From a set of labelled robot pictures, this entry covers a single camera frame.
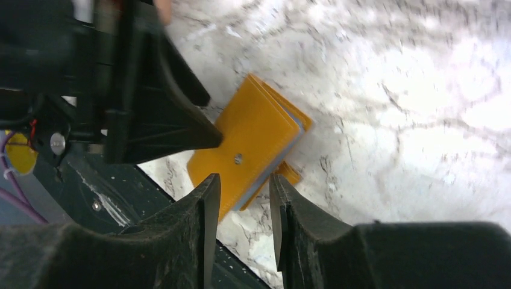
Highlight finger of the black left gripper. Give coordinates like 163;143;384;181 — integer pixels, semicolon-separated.
104;30;223;164
161;33;211;107

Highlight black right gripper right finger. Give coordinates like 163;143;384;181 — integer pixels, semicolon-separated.
269;175;510;288

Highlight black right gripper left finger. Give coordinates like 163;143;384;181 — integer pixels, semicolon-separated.
1;173;221;288

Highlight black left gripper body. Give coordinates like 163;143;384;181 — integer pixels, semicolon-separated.
1;1;160;144

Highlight yellow leather card holder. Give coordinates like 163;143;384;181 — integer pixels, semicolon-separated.
187;74;313;220

